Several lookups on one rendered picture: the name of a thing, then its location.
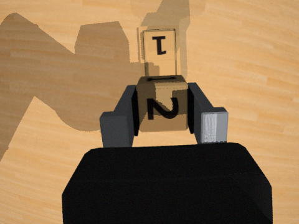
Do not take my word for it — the tan wooden number cube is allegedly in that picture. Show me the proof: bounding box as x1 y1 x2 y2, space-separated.
143 29 176 62
136 75 188 133

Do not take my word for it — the tan wooden tray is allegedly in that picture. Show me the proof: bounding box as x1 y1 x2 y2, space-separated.
138 25 181 77

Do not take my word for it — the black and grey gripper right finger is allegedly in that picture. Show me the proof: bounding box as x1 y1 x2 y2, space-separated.
187 82 229 144

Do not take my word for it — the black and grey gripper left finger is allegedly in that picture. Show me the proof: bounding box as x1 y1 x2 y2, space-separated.
99 85 140 147

